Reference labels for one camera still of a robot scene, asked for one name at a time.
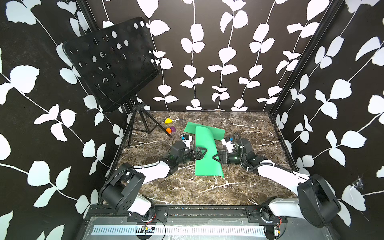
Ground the green rectangular paper sheet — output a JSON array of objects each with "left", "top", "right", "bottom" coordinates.
[{"left": 184, "top": 122, "right": 226, "bottom": 141}]

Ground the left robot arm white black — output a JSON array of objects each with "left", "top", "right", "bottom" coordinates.
[{"left": 100, "top": 141, "right": 208, "bottom": 218}]

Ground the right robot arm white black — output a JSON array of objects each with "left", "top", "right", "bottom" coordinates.
[{"left": 213, "top": 139, "right": 342, "bottom": 228}]

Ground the yellow toy block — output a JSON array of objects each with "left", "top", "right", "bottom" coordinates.
[{"left": 165, "top": 118, "right": 173, "bottom": 124}]

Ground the black perforated music stand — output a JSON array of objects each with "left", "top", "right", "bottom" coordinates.
[{"left": 62, "top": 16, "right": 174, "bottom": 148}]

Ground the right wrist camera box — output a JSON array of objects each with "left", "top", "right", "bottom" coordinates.
[{"left": 221, "top": 137, "right": 234, "bottom": 153}]

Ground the white slotted cable duct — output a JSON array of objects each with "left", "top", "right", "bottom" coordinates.
[{"left": 91, "top": 225, "right": 265, "bottom": 238}]

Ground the black front mounting rail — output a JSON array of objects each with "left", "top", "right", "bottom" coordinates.
[{"left": 86, "top": 204, "right": 328, "bottom": 224}]

